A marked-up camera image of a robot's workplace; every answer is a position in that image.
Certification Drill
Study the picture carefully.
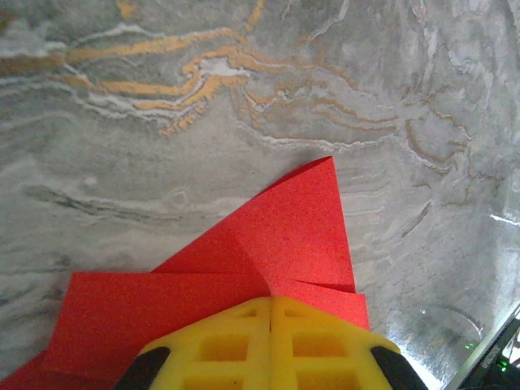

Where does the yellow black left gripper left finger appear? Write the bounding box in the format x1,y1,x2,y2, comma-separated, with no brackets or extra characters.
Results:
115,297,271,390

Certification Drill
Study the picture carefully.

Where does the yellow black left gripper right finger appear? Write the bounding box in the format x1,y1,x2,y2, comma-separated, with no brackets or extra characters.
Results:
271,296,427,390

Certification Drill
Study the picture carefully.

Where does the red paper sheet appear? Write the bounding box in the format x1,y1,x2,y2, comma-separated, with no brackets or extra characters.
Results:
0,156,371,390

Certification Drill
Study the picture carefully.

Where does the aluminium rail frame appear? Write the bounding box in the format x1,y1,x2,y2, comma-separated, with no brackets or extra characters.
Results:
440,302,520,390

